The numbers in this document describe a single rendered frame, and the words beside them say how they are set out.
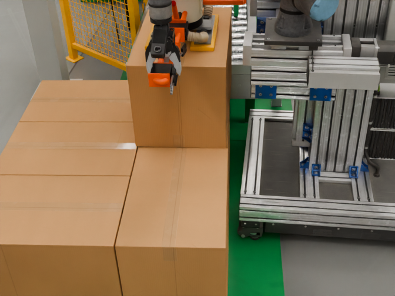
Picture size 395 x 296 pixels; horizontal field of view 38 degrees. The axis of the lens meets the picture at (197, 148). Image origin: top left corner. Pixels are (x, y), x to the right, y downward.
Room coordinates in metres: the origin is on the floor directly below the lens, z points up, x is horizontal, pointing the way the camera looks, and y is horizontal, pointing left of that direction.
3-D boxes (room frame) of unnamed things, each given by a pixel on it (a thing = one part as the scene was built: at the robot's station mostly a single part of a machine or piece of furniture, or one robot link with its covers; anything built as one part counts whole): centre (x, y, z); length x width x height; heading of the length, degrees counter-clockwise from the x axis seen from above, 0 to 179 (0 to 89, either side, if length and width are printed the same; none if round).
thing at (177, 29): (2.07, 0.07, 1.07); 0.10 x 0.08 x 0.06; 83
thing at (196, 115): (2.32, 0.04, 0.74); 0.60 x 0.40 x 0.40; 174
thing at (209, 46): (2.31, -0.05, 0.97); 0.34 x 0.10 x 0.05; 173
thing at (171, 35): (1.75, 0.10, 1.21); 0.09 x 0.08 x 0.12; 174
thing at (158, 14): (1.74, 0.10, 1.29); 0.08 x 0.08 x 0.05
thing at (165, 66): (1.73, 0.11, 1.07); 0.08 x 0.07 x 0.05; 173
